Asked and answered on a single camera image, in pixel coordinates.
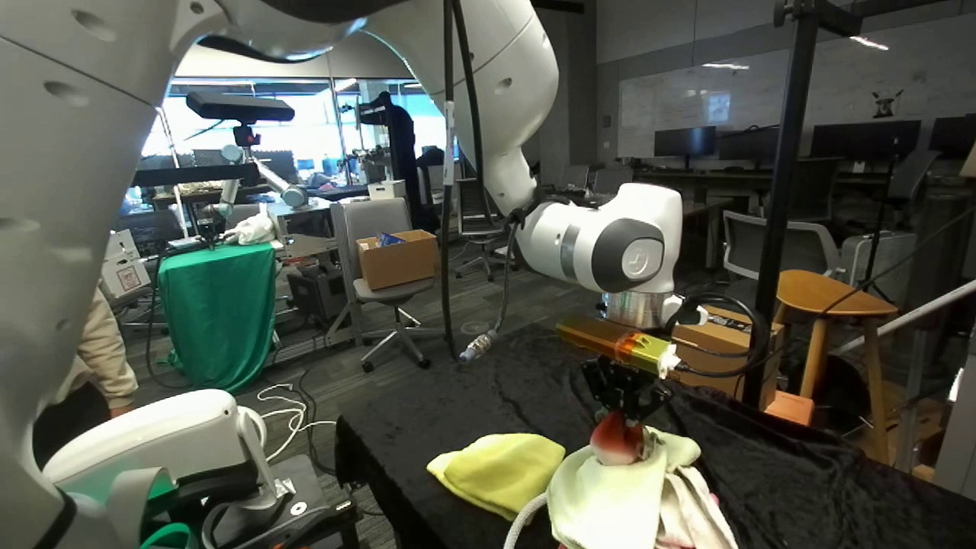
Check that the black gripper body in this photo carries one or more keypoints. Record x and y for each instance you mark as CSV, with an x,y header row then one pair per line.
x,y
623,389

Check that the red plush toy green leaves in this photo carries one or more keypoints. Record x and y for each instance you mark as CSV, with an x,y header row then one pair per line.
x,y
614,445

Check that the pale green cloth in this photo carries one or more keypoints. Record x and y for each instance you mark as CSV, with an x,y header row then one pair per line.
x,y
611,500

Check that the white cloth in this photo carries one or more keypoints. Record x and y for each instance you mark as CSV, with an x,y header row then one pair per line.
x,y
704,513

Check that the yellow cloth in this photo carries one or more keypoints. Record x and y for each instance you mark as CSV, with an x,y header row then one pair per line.
x,y
497,473

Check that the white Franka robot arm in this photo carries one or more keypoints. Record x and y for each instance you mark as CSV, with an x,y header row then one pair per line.
x,y
568,245

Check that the cardboard box black tape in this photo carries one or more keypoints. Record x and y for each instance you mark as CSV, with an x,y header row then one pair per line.
x,y
712,351

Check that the black table cloth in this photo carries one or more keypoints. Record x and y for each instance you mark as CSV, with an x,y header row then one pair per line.
x,y
459,408

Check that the wooden stool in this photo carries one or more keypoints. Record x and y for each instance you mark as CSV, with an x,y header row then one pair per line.
x,y
828,294

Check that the black stand pole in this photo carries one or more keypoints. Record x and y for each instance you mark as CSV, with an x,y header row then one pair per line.
x,y
778,223

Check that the mesh back office chair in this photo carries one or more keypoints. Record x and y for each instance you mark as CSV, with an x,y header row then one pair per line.
x,y
813,245

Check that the grey office chair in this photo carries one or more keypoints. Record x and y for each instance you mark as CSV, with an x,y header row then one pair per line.
x,y
391,306

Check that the black computer monitor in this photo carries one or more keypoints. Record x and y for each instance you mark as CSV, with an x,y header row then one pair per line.
x,y
683,141
750,141
863,141

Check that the small cardboard box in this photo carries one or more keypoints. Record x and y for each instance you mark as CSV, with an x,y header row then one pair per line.
x,y
397,260

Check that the silver tripod pole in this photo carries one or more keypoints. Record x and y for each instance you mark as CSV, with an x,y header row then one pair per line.
x,y
924,309

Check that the green draped cloth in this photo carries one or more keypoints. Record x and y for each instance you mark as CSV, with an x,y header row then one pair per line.
x,y
217,317

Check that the person in beige top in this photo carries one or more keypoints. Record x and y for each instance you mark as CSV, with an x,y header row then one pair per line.
x,y
107,355

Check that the white paper sign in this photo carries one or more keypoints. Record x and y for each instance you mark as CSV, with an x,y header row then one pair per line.
x,y
124,266

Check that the tan wrist mount piece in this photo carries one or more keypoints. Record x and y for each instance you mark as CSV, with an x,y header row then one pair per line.
x,y
619,347

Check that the black bar camera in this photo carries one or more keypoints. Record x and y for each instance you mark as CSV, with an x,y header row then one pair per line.
x,y
240,105

